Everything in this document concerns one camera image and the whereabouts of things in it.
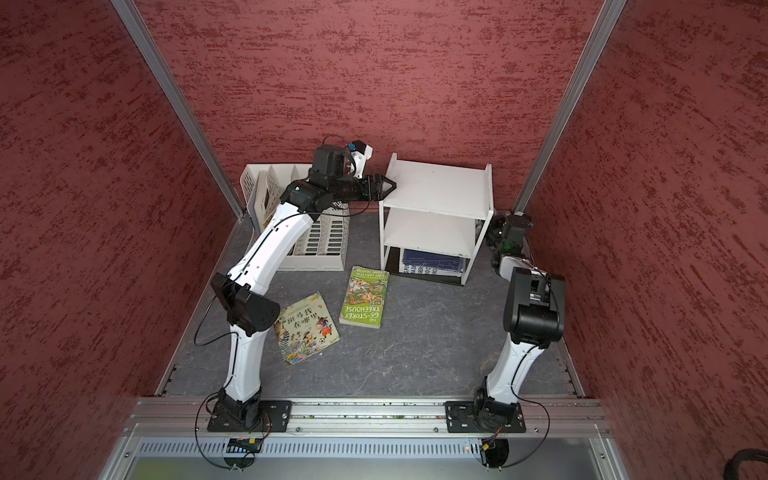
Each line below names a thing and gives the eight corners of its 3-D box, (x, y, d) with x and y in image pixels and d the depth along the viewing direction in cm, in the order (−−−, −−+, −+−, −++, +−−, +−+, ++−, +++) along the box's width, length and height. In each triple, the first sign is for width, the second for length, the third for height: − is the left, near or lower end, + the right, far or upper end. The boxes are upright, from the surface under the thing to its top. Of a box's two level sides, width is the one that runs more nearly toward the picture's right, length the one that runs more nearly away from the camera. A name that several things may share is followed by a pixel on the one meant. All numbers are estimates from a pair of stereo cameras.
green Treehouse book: (340, 322, 92) (338, 318, 90) (354, 269, 104) (353, 265, 102) (382, 328, 91) (381, 324, 88) (391, 274, 103) (391, 270, 101)
